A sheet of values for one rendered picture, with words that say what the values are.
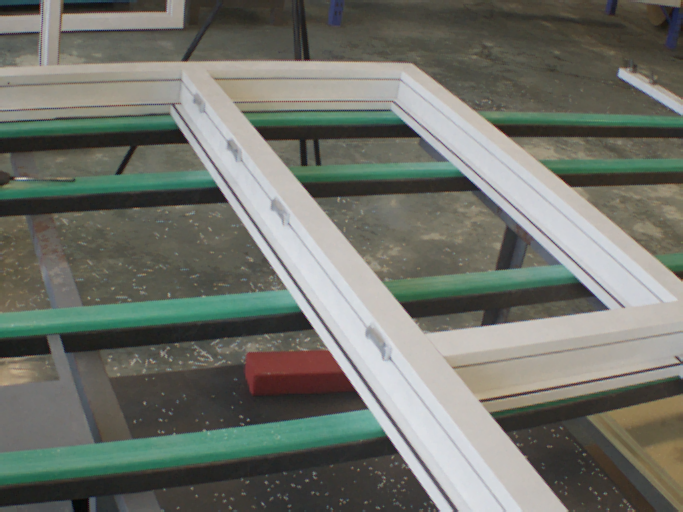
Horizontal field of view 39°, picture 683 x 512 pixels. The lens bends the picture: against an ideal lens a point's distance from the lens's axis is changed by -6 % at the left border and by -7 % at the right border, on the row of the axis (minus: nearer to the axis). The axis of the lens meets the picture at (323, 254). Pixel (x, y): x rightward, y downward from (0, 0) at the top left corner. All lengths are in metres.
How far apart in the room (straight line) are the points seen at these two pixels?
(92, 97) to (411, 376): 0.88
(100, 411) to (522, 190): 0.77
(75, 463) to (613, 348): 0.62
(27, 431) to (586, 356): 0.62
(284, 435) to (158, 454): 0.13
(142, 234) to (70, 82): 1.51
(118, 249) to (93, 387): 1.96
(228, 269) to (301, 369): 1.51
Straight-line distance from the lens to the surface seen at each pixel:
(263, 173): 1.35
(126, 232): 3.15
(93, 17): 5.08
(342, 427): 1.02
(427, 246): 3.31
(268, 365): 1.50
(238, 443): 0.98
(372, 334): 1.05
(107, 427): 1.05
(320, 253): 1.18
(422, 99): 1.80
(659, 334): 1.23
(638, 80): 2.57
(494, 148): 1.61
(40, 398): 1.04
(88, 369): 1.13
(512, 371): 1.10
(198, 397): 1.49
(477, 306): 1.34
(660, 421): 1.59
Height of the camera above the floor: 1.49
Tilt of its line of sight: 28 degrees down
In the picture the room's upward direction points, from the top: 9 degrees clockwise
